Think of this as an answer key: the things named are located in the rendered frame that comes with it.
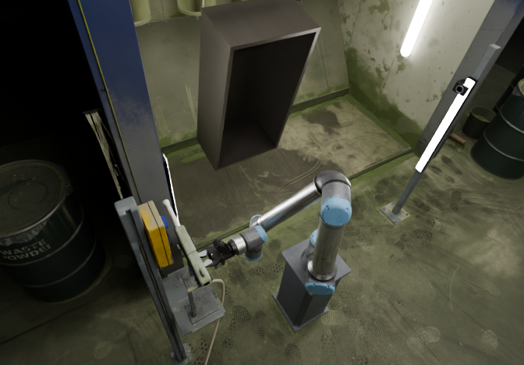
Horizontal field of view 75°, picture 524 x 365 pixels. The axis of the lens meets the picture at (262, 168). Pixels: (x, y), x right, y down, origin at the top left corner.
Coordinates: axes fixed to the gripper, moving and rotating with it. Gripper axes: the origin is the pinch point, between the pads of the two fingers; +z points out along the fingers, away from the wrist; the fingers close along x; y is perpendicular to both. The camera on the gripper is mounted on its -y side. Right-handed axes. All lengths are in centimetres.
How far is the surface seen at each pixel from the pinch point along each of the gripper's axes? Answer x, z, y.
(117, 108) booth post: 47, 7, -55
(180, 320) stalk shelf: -8.2, 12.6, 30.3
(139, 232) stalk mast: -3.5, 16.3, -43.2
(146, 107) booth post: 47, -4, -53
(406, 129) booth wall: 82, -276, 91
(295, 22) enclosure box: 83, -104, -56
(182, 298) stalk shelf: 1.1, 7.7, 30.3
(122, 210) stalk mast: -2, 19, -55
